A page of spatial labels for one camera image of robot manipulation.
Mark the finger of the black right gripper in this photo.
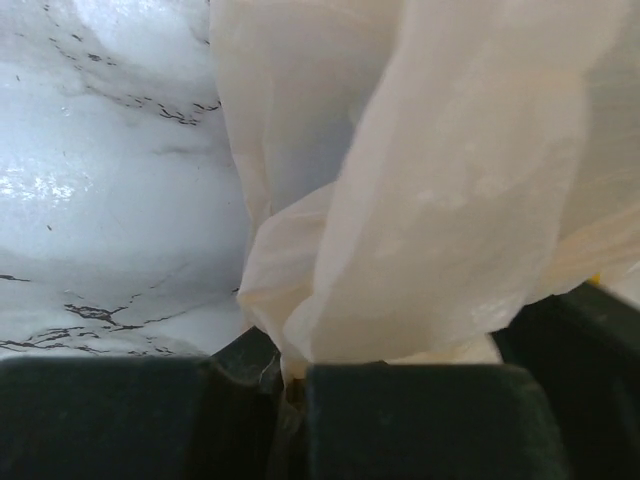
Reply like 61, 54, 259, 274
492, 284, 639, 479

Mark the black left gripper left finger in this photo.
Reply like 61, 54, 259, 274
1, 329, 279, 479

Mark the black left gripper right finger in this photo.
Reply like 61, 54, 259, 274
306, 364, 570, 480

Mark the translucent orange plastic bag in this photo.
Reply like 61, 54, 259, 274
210, 1, 639, 379

